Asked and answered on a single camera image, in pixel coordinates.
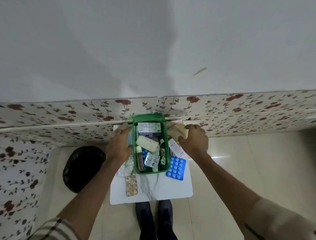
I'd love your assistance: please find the person's left hand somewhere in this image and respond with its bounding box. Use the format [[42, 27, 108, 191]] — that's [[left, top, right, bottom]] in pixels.
[[106, 128, 134, 164]]

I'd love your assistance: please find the person's right hand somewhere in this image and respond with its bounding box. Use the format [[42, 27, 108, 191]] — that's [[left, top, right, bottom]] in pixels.
[[178, 124, 209, 158]]

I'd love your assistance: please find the wide beige paper packet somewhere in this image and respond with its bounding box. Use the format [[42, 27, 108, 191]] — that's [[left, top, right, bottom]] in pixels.
[[167, 122, 189, 140]]

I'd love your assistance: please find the person's right forearm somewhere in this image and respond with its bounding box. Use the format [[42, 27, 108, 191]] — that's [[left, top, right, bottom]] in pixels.
[[187, 151, 263, 234]]

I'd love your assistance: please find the person's left forearm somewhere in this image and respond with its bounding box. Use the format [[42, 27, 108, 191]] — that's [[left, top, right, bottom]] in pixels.
[[57, 156, 129, 240]]

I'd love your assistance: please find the green plastic basket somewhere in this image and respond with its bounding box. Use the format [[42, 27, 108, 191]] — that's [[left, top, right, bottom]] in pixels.
[[132, 113, 171, 175]]

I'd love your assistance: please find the white medicine box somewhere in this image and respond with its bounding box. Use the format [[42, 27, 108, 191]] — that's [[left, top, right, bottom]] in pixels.
[[137, 122, 162, 134]]

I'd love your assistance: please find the white rolled bandage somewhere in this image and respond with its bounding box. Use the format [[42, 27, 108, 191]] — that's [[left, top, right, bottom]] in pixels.
[[136, 135, 160, 153]]

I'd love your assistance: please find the white printed medicine packet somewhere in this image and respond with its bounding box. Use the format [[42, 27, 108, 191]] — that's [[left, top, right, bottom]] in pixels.
[[168, 138, 188, 159]]

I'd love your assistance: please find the brown bottle with white cap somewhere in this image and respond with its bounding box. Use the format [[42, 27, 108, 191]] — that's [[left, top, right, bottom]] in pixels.
[[136, 146, 146, 172]]

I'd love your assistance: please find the crumpled silver blister pack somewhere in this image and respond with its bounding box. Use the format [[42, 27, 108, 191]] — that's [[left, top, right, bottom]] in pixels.
[[117, 157, 134, 177]]

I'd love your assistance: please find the large blue tablet blister pack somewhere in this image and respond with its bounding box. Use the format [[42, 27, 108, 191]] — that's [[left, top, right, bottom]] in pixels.
[[166, 155, 187, 181]]

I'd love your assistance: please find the orange tablet blister pack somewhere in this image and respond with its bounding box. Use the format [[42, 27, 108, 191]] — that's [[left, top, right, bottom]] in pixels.
[[124, 172, 138, 197]]

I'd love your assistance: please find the black trash bag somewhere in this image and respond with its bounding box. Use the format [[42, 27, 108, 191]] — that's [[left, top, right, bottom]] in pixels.
[[62, 146, 106, 194]]

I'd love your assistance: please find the person's left leg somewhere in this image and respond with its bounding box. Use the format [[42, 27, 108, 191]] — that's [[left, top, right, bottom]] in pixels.
[[135, 201, 157, 240]]

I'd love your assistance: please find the person's leg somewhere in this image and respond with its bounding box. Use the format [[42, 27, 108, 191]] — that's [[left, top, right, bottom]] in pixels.
[[135, 201, 157, 240], [158, 199, 178, 240]]

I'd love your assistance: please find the person's right leg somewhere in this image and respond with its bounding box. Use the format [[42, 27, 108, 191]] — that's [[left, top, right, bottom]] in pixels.
[[158, 199, 178, 240]]

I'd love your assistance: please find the person's left sleeve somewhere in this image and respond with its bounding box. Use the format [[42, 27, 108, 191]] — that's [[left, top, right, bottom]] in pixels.
[[27, 217, 80, 240]]

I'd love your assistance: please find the person's sleeve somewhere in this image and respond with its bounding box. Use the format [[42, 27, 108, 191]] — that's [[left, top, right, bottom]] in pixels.
[[243, 197, 316, 240], [27, 217, 80, 240]]

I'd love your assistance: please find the person's right sleeve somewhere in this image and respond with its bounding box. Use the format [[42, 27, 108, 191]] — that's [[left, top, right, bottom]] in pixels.
[[243, 197, 316, 240]]

